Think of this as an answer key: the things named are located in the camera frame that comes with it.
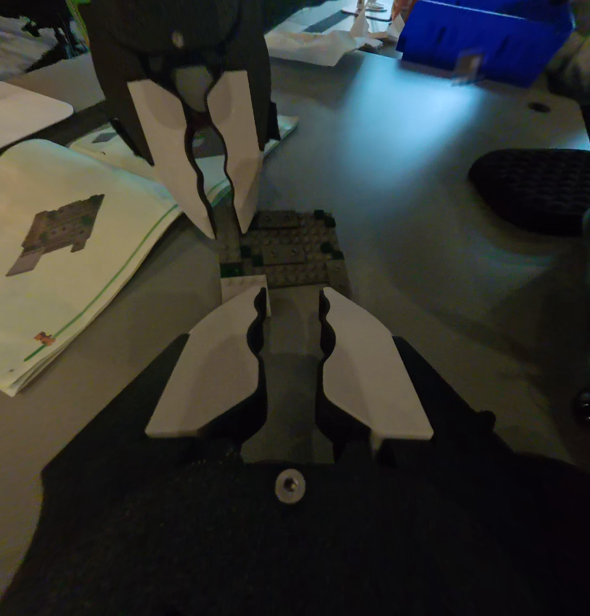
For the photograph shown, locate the blue plastic bin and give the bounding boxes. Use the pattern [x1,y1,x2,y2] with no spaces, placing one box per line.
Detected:
[396,0,577,90]

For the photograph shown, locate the instruction booklet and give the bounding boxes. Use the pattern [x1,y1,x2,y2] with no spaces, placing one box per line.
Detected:
[0,115,300,398]

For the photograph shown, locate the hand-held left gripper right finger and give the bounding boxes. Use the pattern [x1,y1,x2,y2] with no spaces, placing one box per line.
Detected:
[316,287,435,441]

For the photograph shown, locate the black mesh pad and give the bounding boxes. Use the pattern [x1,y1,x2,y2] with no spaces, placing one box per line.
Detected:
[468,148,590,237]

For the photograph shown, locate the grey toy brick plate assembly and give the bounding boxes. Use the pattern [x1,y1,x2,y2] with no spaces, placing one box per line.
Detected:
[219,208,352,317]

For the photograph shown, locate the white paper bag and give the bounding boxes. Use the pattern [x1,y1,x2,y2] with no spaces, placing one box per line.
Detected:
[265,28,373,67]

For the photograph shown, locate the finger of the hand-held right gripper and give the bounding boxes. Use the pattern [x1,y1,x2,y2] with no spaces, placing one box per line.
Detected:
[207,70,266,235]
[129,79,219,240]

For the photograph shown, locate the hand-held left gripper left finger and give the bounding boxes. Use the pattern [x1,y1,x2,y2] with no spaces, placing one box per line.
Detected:
[145,287,270,440]

